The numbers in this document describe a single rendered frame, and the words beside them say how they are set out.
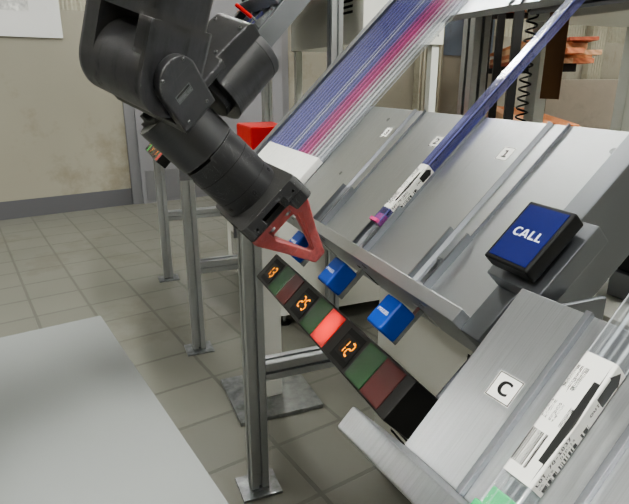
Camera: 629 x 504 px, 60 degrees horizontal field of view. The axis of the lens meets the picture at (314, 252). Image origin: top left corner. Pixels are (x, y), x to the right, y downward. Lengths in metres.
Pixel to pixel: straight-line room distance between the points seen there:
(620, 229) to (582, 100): 6.26
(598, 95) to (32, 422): 6.37
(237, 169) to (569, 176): 0.27
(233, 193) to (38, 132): 3.60
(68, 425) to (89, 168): 3.63
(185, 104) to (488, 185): 0.27
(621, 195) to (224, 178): 0.30
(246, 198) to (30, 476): 0.28
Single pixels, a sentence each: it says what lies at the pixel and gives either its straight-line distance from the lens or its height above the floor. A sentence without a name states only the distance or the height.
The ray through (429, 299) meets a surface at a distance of 0.42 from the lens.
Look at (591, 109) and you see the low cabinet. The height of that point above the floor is 0.56.
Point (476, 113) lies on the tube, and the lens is 0.60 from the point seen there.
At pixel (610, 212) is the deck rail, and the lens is 0.44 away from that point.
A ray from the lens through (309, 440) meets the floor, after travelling 1.48.
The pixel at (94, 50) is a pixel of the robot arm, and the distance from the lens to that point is 0.43.
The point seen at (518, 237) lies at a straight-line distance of 0.38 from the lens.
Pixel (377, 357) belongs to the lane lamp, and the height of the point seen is 0.67.
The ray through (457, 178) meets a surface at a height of 0.80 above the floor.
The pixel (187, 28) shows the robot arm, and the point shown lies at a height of 0.92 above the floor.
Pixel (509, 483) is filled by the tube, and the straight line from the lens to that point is 0.24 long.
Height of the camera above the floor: 0.89
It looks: 18 degrees down
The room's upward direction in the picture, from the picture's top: straight up
